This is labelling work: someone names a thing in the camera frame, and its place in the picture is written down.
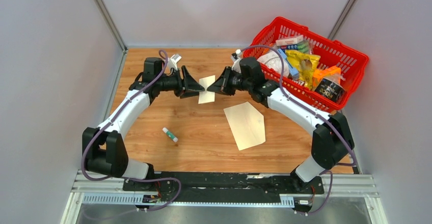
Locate green blue packet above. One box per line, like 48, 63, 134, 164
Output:
279, 40, 313, 54

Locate blue flat package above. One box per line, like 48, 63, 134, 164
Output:
277, 48, 300, 80

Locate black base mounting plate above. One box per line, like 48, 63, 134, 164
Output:
122, 172, 325, 204

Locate white paper letter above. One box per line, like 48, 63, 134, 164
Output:
198, 75, 215, 104

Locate white red box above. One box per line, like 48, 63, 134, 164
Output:
275, 35, 304, 46

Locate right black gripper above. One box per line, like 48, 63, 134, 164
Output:
207, 66, 252, 96

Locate yellow snack bag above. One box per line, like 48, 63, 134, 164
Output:
285, 50, 321, 90

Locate black round can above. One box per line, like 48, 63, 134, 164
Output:
314, 78, 345, 103

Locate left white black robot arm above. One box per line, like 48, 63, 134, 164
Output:
81, 57, 205, 191

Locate white round pouch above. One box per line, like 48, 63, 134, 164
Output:
257, 51, 287, 75

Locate cream paper envelope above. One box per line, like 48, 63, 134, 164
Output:
224, 102, 266, 151

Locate aluminium frame rail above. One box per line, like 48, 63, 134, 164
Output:
61, 172, 388, 223

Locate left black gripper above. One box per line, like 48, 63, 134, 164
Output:
156, 66, 205, 99

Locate green white glue stick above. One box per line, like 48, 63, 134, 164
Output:
163, 127, 178, 142

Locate orange package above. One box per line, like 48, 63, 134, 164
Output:
312, 66, 342, 89

